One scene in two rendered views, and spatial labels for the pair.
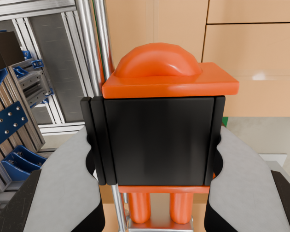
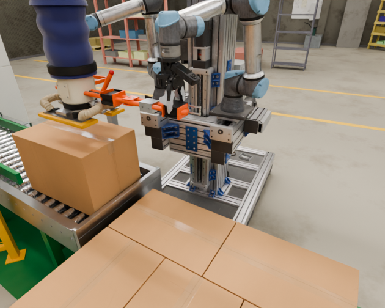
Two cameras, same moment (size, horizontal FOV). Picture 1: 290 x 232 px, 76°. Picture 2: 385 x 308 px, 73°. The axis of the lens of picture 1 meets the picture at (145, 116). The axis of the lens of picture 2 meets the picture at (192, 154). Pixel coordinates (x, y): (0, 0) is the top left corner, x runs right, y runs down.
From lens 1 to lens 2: 1.03 m
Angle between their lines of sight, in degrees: 47
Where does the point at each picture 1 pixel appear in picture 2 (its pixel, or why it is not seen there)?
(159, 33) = (180, 231)
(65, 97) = (182, 195)
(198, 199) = (90, 156)
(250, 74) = (103, 271)
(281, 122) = not seen: outside the picture
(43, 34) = (225, 207)
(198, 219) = (78, 150)
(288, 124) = not seen: outside the picture
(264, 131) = not seen: outside the picture
